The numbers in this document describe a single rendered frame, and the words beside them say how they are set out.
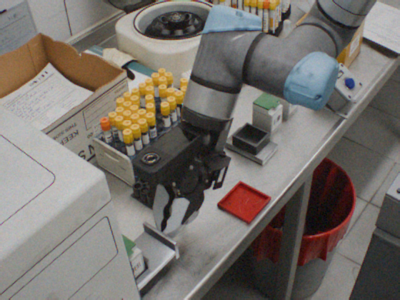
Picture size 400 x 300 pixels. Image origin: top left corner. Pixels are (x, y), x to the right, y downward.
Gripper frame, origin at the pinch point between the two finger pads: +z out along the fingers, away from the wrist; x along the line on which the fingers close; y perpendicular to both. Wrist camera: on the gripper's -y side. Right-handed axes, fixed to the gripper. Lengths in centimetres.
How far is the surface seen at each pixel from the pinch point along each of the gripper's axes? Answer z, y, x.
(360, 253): 38, 118, -13
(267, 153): -11.0, 25.7, -1.1
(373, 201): 25, 142, -5
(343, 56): -31, 53, 0
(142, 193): -0.8, 6.1, 10.1
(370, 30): -39, 75, 2
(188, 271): 4.5, 1.8, -5.3
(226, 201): -3.2, 14.7, -1.4
